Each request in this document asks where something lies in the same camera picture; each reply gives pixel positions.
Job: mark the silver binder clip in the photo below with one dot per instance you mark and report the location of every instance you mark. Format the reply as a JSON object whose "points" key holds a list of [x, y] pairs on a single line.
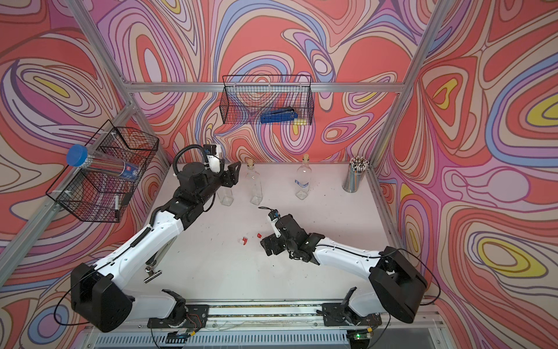
{"points": [[152, 274]]}

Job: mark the clear bottle blue label cork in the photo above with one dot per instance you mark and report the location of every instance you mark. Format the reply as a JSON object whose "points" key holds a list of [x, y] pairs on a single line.
{"points": [[303, 178]]}

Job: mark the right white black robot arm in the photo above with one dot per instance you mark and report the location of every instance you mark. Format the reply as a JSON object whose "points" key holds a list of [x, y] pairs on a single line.
{"points": [[397, 288]]}

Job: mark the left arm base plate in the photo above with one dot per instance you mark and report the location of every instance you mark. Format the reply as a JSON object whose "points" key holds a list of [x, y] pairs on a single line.
{"points": [[189, 316]]}

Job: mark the black marker in basket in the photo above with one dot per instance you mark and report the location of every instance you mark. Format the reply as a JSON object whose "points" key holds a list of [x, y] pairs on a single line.
{"points": [[116, 207]]}

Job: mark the clear tube with blue cap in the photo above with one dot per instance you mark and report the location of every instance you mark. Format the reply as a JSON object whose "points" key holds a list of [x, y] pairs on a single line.
{"points": [[96, 161]]}

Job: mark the blue tool in basket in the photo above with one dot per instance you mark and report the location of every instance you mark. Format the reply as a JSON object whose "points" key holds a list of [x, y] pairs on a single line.
{"points": [[287, 114]]}

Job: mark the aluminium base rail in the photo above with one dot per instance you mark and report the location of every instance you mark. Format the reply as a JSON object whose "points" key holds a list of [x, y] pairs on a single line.
{"points": [[283, 315]]}

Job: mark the clear bottle red label cork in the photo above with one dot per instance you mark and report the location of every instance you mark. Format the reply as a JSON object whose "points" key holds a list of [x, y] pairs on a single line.
{"points": [[254, 182]]}

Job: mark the black wire basket left wall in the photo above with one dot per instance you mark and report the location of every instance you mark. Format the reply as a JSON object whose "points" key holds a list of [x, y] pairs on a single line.
{"points": [[88, 195]]}

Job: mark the black wire basket back wall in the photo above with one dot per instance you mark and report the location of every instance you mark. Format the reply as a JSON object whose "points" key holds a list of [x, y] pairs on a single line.
{"points": [[246, 96]]}

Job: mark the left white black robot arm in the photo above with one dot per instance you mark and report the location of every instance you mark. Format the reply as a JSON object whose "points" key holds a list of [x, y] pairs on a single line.
{"points": [[98, 291]]}

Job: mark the clear bottle with black cap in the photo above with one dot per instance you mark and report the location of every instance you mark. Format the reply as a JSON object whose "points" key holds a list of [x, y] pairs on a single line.
{"points": [[225, 196]]}

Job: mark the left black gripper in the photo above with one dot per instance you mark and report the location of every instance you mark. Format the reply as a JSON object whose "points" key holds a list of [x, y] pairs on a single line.
{"points": [[232, 177]]}

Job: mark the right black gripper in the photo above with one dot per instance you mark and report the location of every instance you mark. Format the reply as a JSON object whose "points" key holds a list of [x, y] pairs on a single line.
{"points": [[273, 240]]}

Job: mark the black wire basket wall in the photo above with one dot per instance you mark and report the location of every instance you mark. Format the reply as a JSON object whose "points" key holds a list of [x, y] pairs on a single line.
{"points": [[246, 96], [88, 195]]}

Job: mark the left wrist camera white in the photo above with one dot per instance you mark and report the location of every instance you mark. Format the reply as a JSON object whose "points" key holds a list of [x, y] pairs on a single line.
{"points": [[213, 154]]}

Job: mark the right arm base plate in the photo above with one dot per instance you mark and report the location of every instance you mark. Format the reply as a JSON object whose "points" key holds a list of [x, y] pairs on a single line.
{"points": [[335, 314]]}

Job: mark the metal cup with pencils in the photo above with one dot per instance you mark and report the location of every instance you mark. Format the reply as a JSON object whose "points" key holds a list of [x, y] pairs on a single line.
{"points": [[358, 166]]}

